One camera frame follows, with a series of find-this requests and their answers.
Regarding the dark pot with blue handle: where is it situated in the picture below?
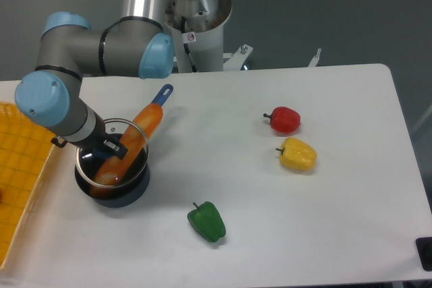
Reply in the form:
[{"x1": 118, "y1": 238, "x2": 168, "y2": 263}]
[{"x1": 75, "y1": 84, "x2": 173, "y2": 208}]

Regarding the black device at table edge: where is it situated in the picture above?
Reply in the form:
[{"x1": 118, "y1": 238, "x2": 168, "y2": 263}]
[{"x1": 415, "y1": 237, "x2": 432, "y2": 271}]

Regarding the glass pot lid blue knob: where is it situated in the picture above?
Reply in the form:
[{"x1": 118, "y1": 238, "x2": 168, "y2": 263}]
[{"x1": 75, "y1": 118, "x2": 149, "y2": 192}]

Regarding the red toy bell pepper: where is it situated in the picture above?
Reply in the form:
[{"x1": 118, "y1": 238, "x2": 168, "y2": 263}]
[{"x1": 263, "y1": 107, "x2": 301, "y2": 134}]

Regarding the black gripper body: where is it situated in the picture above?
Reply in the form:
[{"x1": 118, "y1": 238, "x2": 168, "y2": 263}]
[{"x1": 51, "y1": 115, "x2": 112, "y2": 151}]

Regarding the toy baguette bread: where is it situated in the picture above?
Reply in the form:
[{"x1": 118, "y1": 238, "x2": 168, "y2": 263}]
[{"x1": 90, "y1": 103, "x2": 163, "y2": 199}]

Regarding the yellow toy bell pepper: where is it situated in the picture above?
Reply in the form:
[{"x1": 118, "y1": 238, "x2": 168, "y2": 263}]
[{"x1": 276, "y1": 137, "x2": 317, "y2": 171}]

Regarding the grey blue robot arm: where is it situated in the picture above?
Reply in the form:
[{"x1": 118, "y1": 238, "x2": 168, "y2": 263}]
[{"x1": 15, "y1": 0, "x2": 180, "y2": 159}]

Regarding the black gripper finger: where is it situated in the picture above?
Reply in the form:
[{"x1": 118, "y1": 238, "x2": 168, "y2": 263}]
[{"x1": 103, "y1": 139, "x2": 128, "y2": 160}]

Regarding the green toy bell pepper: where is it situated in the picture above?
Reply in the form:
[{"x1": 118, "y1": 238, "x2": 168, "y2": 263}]
[{"x1": 187, "y1": 201, "x2": 226, "y2": 243}]

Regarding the yellow plastic basket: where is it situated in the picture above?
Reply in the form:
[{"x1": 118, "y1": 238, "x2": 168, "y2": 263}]
[{"x1": 1, "y1": 101, "x2": 55, "y2": 270}]

